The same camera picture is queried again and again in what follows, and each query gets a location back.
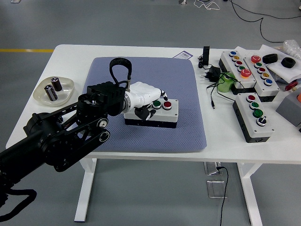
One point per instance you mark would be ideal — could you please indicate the clear plastic bag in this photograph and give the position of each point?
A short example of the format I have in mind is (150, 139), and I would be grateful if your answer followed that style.
(291, 47)

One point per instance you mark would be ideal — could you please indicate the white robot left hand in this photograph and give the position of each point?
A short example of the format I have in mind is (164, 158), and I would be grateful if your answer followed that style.
(143, 94)

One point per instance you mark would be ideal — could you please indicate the red mushroom knob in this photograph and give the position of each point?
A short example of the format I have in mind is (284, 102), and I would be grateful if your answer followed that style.
(291, 86)

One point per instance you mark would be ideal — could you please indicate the grey box with orange button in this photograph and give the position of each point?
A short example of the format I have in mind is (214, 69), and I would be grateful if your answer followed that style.
(289, 107)

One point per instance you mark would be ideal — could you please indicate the five-button box, mushroom beside green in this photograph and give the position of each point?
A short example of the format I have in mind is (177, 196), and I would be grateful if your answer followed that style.
(271, 90)
(226, 58)

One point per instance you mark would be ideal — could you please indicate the green cup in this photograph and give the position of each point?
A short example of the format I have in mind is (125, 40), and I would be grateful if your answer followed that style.
(223, 86)

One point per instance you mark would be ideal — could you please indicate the black power adapter plug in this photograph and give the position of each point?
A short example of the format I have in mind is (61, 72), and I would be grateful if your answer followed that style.
(215, 71)

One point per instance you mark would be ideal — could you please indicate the large white sheet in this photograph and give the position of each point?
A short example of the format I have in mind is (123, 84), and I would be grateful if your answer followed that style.
(282, 73)

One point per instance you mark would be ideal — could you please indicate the black upright charger stand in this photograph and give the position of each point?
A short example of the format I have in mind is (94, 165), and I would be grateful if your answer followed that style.
(206, 55)

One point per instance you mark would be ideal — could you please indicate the blue-grey textured mat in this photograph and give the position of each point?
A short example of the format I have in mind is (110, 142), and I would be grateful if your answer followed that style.
(160, 77)

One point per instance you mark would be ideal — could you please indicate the dark cylindrical battery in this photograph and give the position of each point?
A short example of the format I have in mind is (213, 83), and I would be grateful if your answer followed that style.
(51, 94)
(57, 85)

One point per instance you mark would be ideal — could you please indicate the grey four-button control box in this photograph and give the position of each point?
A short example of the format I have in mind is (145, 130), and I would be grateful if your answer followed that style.
(169, 117)

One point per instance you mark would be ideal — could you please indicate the white table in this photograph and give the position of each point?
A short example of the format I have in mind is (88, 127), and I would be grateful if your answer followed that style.
(145, 50)

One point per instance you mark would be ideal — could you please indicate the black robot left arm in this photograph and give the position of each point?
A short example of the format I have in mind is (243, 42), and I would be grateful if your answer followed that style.
(58, 139)

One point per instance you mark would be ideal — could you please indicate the purple-bordered label card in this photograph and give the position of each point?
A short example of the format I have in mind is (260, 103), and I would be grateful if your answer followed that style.
(183, 55)

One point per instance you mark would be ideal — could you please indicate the beige shallow dish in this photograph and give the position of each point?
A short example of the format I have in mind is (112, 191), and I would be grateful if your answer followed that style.
(40, 96)

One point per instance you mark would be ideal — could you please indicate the four-button box with selector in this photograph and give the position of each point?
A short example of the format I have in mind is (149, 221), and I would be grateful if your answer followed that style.
(263, 131)

